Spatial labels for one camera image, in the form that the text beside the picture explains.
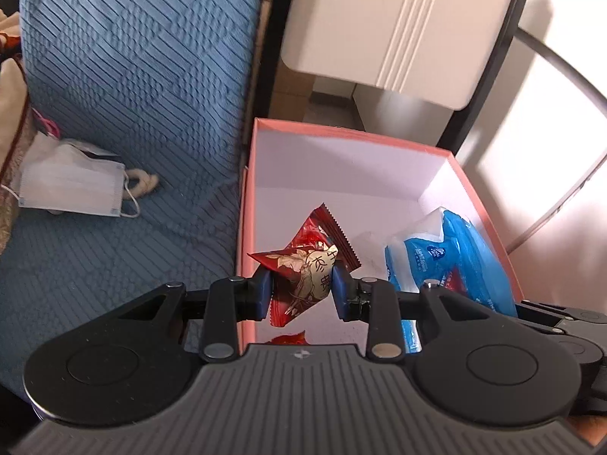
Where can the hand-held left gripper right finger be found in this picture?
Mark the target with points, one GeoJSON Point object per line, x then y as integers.
{"type": "Point", "coordinates": [341, 294]}

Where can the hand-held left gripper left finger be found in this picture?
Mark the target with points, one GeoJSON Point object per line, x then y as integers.
{"type": "Point", "coordinates": [263, 294]}

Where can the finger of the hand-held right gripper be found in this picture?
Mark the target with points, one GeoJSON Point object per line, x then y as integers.
{"type": "Point", "coordinates": [555, 315]}

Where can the dark red printed candy packet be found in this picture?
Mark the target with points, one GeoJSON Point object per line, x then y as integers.
{"type": "Point", "coordinates": [303, 265]}

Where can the bright red foil candy packet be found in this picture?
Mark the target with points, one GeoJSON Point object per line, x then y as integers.
{"type": "Point", "coordinates": [289, 340]}

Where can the blue tissue packet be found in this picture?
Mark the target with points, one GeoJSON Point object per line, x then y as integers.
{"type": "Point", "coordinates": [441, 256]}

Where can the pink cardboard box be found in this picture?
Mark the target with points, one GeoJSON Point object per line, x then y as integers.
{"type": "Point", "coordinates": [379, 185]}

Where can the light blue face mask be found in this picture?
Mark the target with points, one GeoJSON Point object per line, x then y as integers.
{"type": "Point", "coordinates": [71, 185]}

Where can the person's right hand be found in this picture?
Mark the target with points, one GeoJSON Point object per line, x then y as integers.
{"type": "Point", "coordinates": [585, 430]}

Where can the brown cardboard box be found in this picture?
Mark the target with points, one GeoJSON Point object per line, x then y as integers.
{"type": "Point", "coordinates": [291, 90]}

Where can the blue textured mat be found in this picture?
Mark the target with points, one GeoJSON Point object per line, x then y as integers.
{"type": "Point", "coordinates": [142, 80]}

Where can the black curved metal tube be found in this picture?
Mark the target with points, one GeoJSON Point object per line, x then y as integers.
{"type": "Point", "coordinates": [564, 59]}

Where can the floral patterned sheet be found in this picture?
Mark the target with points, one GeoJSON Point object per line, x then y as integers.
{"type": "Point", "coordinates": [7, 222]}

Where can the red black white striped blanket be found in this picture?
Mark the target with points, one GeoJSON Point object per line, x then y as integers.
{"type": "Point", "coordinates": [12, 104]}

